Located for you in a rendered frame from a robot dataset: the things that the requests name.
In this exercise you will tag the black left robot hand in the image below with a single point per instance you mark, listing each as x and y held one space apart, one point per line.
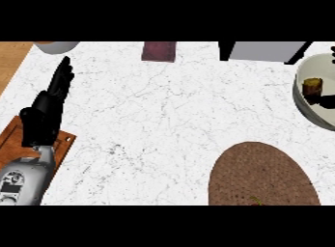
42 122

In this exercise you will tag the brown sweet potato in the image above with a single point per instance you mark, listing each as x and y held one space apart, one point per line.
312 85

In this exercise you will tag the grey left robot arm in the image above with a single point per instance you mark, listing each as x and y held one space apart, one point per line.
23 180

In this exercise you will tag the large white bowl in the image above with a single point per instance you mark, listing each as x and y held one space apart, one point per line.
327 82

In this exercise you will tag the grey round bowl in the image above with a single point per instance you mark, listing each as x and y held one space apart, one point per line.
57 47

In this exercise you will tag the brown oval placemat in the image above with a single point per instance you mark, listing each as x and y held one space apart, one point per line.
261 173

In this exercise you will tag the brown wooden cutting board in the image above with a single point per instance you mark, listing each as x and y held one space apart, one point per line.
4 151

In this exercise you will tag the grey appliance with black legs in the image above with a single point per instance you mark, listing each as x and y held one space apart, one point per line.
265 50

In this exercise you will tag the dark red block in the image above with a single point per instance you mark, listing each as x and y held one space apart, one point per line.
159 51

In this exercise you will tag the small red green vegetable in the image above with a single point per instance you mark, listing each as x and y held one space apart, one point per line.
258 201

